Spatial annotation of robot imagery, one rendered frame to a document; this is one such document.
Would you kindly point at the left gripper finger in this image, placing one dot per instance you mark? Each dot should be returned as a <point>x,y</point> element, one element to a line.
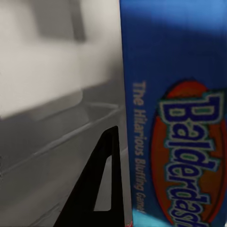
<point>78,210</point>

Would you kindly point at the toy box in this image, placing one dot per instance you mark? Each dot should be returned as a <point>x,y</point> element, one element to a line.
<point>61,87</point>

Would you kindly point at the board game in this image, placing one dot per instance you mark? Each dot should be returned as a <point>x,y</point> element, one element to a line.
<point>175,81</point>

